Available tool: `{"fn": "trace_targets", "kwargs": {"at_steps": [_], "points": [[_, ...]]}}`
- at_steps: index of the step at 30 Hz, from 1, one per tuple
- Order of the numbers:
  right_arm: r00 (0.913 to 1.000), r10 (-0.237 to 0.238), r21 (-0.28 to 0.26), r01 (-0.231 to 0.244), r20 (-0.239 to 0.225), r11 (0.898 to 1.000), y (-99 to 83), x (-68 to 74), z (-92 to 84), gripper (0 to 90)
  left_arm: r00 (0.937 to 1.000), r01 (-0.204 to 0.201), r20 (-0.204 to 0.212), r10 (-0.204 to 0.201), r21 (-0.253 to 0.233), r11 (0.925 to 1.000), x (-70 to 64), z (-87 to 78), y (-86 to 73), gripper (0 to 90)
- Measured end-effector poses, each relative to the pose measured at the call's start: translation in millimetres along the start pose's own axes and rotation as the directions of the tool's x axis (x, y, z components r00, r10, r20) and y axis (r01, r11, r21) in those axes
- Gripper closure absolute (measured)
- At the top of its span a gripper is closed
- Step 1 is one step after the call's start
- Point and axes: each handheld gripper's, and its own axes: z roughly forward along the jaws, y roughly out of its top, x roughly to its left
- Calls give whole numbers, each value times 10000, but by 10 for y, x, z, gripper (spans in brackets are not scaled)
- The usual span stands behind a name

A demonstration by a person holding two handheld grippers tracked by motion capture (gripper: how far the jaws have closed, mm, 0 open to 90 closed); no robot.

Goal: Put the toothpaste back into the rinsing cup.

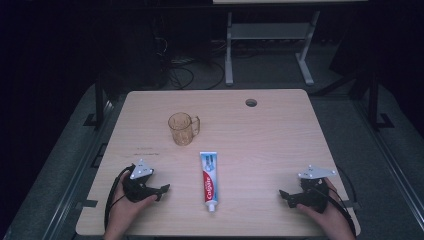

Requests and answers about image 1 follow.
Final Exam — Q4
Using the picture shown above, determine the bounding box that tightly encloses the grey metal stand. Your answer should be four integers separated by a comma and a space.
224, 10, 321, 87

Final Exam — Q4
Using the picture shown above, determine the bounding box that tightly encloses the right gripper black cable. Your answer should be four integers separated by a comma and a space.
308, 164, 358, 238

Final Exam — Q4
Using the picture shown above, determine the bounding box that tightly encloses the amber transparent plastic cup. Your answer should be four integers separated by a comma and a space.
167, 112, 201, 147

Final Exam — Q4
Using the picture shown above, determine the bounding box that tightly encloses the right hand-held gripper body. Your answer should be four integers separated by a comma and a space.
287, 164, 338, 214

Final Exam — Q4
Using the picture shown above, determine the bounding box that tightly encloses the bundle of floor cables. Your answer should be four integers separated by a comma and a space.
153, 36, 228, 91

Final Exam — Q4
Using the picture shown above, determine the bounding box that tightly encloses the toothpaste tube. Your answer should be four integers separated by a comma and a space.
199, 151, 219, 214

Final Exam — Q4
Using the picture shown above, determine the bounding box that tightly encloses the person's right hand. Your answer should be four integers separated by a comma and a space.
295, 177, 355, 240

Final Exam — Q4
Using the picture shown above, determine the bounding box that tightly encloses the black metal stand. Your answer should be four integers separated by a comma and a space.
361, 71, 395, 132
83, 71, 116, 129

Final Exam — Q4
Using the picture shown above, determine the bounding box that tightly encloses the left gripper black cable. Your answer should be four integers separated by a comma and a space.
103, 165, 135, 231

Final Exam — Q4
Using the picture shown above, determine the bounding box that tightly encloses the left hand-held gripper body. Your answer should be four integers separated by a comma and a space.
122, 158, 162, 203

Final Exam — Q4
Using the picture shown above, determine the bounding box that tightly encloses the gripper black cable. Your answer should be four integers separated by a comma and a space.
308, 164, 358, 238
103, 165, 135, 231

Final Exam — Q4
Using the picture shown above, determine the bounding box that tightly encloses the person's left hand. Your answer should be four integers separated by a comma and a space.
105, 171, 159, 238

